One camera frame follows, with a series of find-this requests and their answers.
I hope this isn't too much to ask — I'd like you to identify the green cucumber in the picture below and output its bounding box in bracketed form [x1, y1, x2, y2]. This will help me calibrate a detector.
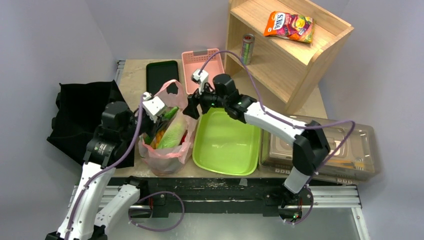
[161, 106, 180, 121]

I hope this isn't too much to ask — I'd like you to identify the napa cabbage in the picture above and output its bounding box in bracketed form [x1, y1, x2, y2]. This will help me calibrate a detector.
[156, 118, 187, 149]

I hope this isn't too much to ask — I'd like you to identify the pink plastic grocery bag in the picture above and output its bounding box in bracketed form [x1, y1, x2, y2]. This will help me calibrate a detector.
[138, 79, 197, 176]

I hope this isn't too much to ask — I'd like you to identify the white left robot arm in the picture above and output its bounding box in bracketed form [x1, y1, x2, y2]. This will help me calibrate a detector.
[45, 97, 166, 240]

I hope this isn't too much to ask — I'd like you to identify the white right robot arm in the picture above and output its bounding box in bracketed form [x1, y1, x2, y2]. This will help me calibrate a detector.
[183, 70, 330, 204]

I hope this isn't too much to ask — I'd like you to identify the pink perforated plastic basket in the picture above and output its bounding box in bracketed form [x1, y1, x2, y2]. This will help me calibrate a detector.
[181, 48, 225, 95]

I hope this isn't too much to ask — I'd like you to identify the red tomato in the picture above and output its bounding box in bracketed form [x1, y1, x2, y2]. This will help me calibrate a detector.
[179, 133, 187, 145]

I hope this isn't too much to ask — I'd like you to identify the black rectangular tray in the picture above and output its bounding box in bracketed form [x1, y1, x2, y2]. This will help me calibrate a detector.
[146, 60, 180, 95]

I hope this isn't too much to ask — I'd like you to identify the green plastic tray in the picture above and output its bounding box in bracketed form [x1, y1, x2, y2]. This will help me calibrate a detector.
[192, 108, 261, 176]

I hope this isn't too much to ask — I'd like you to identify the silver drink can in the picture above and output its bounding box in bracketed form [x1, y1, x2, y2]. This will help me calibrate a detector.
[240, 33, 255, 65]

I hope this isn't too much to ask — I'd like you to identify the black cloth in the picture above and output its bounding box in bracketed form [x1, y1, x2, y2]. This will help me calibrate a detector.
[47, 80, 138, 169]

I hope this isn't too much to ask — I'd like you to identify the wooden shelf unit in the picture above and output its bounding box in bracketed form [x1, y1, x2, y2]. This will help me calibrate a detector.
[225, 0, 354, 114]

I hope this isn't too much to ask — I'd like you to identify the orange snack packet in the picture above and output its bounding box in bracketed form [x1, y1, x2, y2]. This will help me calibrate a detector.
[263, 11, 315, 44]

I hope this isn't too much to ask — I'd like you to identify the clear plastic toolbox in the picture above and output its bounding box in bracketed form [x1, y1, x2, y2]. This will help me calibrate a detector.
[258, 123, 381, 185]

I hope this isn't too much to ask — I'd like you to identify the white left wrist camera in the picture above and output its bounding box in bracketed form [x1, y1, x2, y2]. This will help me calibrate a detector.
[142, 92, 167, 123]

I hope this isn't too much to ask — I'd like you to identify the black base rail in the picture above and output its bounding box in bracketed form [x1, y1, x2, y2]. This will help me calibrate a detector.
[67, 177, 363, 220]

